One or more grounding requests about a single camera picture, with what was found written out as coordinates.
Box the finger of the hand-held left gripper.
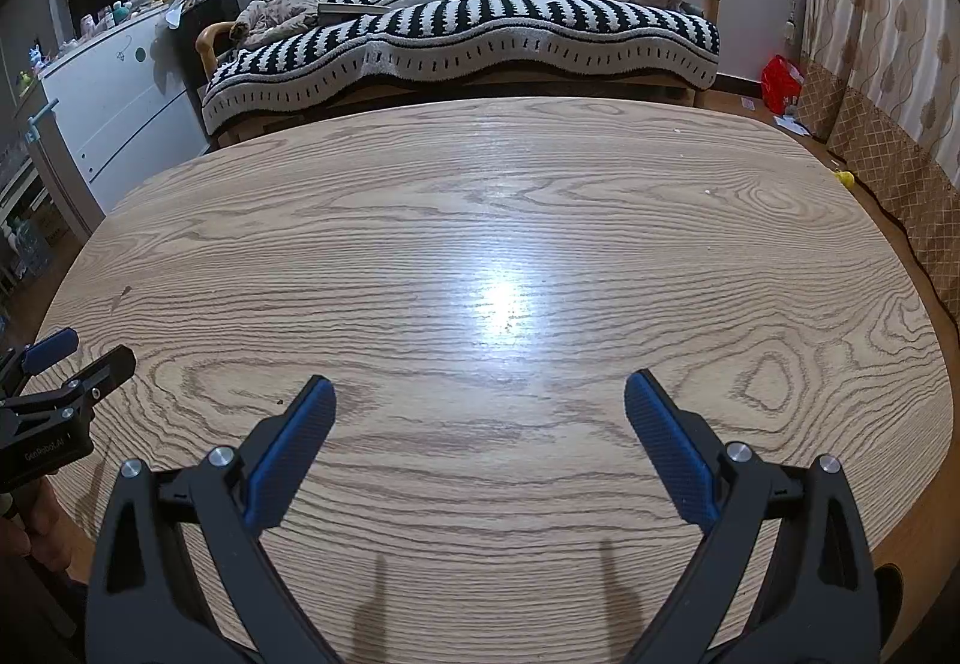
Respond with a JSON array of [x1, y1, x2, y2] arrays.
[[0, 326, 80, 387], [15, 344, 137, 414]]

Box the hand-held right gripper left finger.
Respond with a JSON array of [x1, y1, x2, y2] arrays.
[[84, 375, 338, 664]]

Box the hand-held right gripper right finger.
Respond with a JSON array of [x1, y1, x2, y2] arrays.
[[624, 369, 880, 664]]

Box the clear water jug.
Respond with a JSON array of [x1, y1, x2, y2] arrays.
[[9, 218, 50, 271]]

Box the white low rack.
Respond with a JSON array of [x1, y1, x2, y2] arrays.
[[0, 139, 46, 290]]

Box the white cabinet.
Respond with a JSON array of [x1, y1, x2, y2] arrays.
[[37, 4, 215, 215]]

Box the dark side cabinet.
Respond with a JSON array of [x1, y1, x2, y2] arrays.
[[172, 0, 241, 103]]

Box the row of small bottles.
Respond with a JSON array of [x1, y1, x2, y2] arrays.
[[79, 0, 155, 39]]

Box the red plastic bag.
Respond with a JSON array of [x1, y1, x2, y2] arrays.
[[761, 55, 805, 114]]

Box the beige crumpled clothes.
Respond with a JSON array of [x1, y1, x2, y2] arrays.
[[232, 0, 323, 46]]

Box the flat grey book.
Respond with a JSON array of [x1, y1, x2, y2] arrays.
[[317, 2, 395, 24]]

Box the beige patterned curtain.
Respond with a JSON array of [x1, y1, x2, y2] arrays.
[[802, 0, 960, 320]]

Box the black white striped sofa cover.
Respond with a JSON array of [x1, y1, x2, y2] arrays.
[[202, 0, 719, 136]]

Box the light blue handle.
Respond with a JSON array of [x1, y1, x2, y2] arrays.
[[28, 100, 59, 144]]

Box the wooden frame sofa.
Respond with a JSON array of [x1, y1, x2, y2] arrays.
[[196, 0, 725, 151]]

